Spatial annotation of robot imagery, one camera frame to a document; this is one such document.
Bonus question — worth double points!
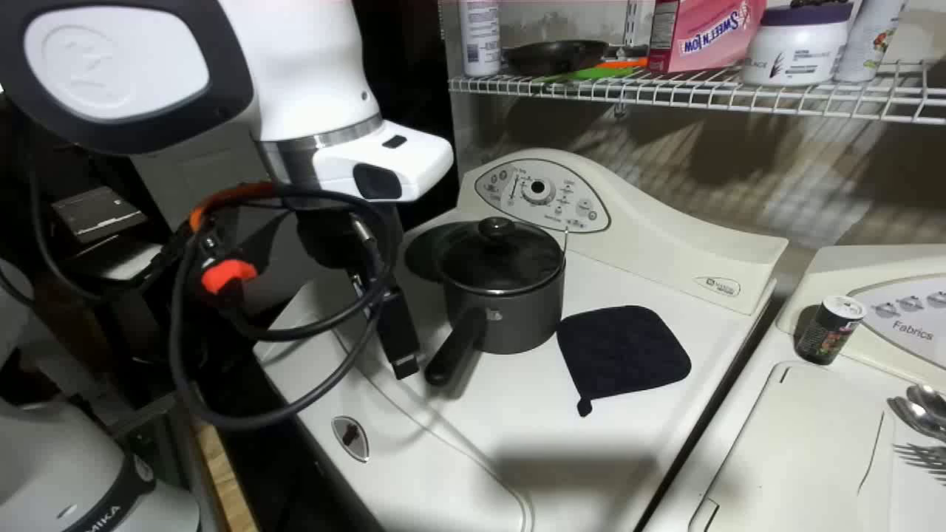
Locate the pink cardboard box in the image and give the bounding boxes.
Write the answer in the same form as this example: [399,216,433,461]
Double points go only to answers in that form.
[647,0,770,77]

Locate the white robot base link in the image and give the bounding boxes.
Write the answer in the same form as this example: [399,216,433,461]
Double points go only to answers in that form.
[0,258,202,532]

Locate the green plastic utensil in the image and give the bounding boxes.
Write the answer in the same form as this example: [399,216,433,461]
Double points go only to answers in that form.
[570,56,653,83]

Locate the black wrist camera orange mounts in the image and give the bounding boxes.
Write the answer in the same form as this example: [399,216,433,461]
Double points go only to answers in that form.
[187,180,289,303]

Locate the small dark jar white lid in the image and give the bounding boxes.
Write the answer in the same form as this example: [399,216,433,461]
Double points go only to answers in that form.
[795,292,870,366]

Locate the glass lid black knob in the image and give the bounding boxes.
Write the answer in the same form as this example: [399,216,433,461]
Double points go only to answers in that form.
[439,216,569,297]

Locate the white wire shelf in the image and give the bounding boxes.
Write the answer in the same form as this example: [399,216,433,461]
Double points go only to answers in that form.
[449,63,946,128]

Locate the round green trivet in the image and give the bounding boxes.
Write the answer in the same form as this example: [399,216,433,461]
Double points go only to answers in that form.
[402,223,453,286]

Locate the dark blue square potholder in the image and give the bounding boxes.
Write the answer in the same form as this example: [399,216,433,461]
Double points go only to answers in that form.
[555,306,694,421]

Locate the black stool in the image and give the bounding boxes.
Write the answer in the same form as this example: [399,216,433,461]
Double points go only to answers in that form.
[56,239,202,397]

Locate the black flat box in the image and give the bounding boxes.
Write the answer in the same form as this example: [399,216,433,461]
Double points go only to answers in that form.
[50,187,149,249]

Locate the white bottle with label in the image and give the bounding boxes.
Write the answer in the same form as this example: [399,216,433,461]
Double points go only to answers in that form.
[458,0,504,81]

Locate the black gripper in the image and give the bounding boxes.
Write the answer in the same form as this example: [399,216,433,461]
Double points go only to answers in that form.
[292,202,427,385]

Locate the wooden board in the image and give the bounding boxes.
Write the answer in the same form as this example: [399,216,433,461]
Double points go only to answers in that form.
[190,418,260,532]

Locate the white dryer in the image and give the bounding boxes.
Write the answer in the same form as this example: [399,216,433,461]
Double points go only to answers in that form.
[644,244,946,532]

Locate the dark grey pot black handle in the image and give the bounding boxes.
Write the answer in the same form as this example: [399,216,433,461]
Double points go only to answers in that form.
[424,220,570,391]

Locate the white washing machine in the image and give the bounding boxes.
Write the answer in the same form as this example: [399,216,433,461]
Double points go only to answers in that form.
[252,146,792,532]

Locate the white tub purple lid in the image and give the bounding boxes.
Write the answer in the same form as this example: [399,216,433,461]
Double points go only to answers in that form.
[739,0,855,88]

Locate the silver spoon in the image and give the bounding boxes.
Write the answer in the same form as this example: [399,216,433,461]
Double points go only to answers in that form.
[884,393,946,445]

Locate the silver fork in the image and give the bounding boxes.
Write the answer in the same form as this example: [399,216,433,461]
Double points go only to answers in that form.
[894,442,946,482]

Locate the tall white can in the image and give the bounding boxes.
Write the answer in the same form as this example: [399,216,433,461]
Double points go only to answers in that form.
[833,0,912,85]

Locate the black frying pan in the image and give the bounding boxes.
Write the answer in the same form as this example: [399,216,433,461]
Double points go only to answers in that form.
[504,38,613,81]

